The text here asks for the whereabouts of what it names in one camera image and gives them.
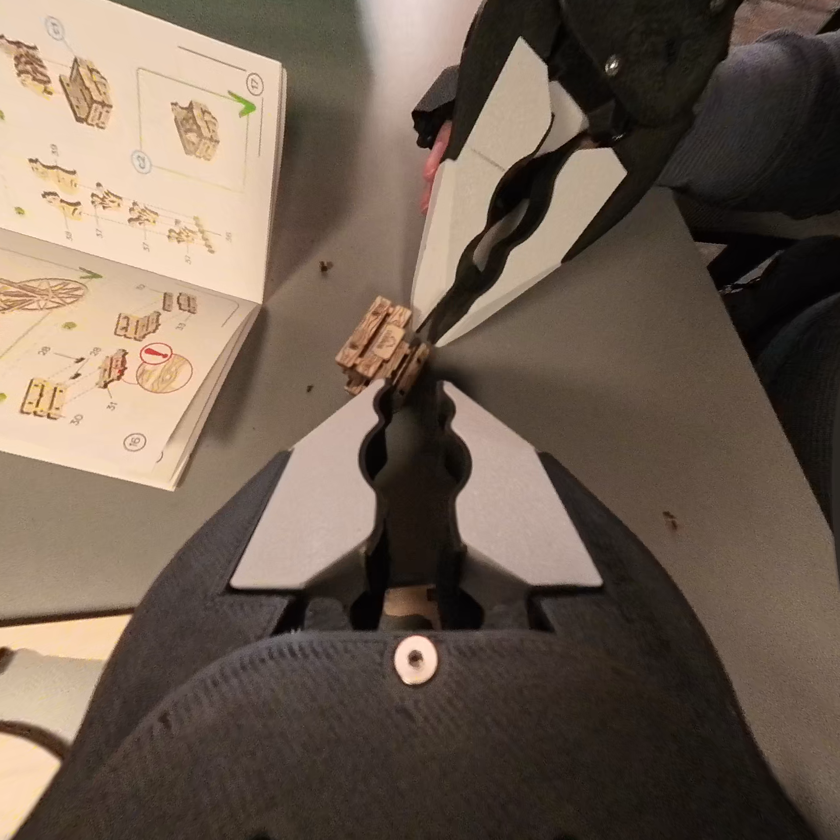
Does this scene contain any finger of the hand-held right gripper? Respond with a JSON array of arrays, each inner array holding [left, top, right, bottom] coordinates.
[[411, 37, 589, 336], [420, 143, 629, 349]]

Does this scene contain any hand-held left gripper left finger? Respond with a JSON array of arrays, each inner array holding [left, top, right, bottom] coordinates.
[[228, 384, 396, 614]]

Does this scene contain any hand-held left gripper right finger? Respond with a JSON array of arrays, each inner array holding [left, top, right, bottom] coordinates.
[[433, 382, 605, 614]]

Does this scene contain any wooden model block assembly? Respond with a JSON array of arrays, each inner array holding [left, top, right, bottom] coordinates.
[[335, 295, 416, 396]]

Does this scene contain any small wooden model part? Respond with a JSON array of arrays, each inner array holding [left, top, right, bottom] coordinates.
[[392, 340, 432, 396]]

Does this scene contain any person's right sleeved forearm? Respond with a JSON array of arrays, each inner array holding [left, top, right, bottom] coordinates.
[[653, 29, 840, 222]]

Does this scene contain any person's right hand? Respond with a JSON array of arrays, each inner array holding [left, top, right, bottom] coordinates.
[[421, 123, 452, 212]]

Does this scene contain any laser-cut wooden part sheet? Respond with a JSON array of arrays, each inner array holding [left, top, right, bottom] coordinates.
[[0, 610, 135, 762]]

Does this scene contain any open instruction booklet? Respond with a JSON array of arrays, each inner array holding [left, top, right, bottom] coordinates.
[[0, 0, 288, 492]]

